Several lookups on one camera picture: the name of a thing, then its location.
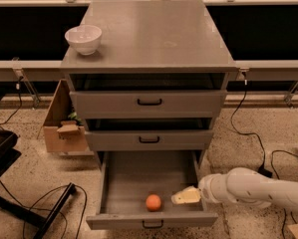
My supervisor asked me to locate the black adapter cable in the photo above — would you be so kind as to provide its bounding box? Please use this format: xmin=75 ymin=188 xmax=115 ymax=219
xmin=229 ymin=79 xmax=267 ymax=168

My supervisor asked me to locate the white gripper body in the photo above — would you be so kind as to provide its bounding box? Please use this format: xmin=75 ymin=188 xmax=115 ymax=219
xmin=198 ymin=173 xmax=228 ymax=203

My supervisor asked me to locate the grey top drawer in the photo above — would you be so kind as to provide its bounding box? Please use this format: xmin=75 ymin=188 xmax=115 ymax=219
xmin=70 ymin=91 xmax=226 ymax=119

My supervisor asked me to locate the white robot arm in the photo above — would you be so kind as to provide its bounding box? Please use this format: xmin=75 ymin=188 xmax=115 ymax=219
xmin=171 ymin=167 xmax=298 ymax=214

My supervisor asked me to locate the black floor cable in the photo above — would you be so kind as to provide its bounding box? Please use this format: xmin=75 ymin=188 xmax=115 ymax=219
xmin=0 ymin=177 xmax=89 ymax=239
xmin=270 ymin=149 xmax=298 ymax=239

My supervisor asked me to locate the black power adapter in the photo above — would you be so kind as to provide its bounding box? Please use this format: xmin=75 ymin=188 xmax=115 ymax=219
xmin=258 ymin=166 xmax=272 ymax=178

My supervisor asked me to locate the grey middle drawer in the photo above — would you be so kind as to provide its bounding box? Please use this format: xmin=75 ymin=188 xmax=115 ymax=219
xmin=85 ymin=130 xmax=213 ymax=151

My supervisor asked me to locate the white ceramic bowl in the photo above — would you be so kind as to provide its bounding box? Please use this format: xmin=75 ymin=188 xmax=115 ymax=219
xmin=65 ymin=25 xmax=103 ymax=55

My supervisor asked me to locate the grey metal railing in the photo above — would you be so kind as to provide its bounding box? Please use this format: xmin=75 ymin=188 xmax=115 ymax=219
xmin=0 ymin=0 xmax=298 ymax=109

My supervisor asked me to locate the grey open bottom drawer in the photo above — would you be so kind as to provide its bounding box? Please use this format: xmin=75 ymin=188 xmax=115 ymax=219
xmin=87 ymin=150 xmax=217 ymax=230

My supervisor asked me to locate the cardboard box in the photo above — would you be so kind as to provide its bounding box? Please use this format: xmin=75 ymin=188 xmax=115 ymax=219
xmin=43 ymin=80 xmax=88 ymax=152

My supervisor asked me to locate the black hanging cable left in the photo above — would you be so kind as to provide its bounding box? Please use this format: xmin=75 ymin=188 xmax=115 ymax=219
xmin=0 ymin=76 xmax=25 ymax=128

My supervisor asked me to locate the grey drawer cabinet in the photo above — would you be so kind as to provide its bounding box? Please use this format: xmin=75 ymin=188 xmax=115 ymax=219
xmin=59 ymin=0 xmax=238 ymax=171

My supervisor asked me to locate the orange fruit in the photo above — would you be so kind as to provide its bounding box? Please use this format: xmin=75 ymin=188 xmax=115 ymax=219
xmin=146 ymin=194 xmax=161 ymax=212

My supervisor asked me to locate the black floor cable right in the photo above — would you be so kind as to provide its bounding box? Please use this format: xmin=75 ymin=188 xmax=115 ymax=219
xmin=270 ymin=149 xmax=298 ymax=239

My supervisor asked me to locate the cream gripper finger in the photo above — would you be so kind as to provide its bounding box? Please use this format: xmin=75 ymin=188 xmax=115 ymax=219
xmin=171 ymin=186 xmax=201 ymax=205

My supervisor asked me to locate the black floor cable left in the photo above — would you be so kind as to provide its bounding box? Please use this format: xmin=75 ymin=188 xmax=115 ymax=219
xmin=0 ymin=177 xmax=89 ymax=239

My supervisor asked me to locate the black chair base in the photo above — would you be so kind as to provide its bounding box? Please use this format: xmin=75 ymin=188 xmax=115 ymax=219
xmin=0 ymin=96 xmax=85 ymax=239

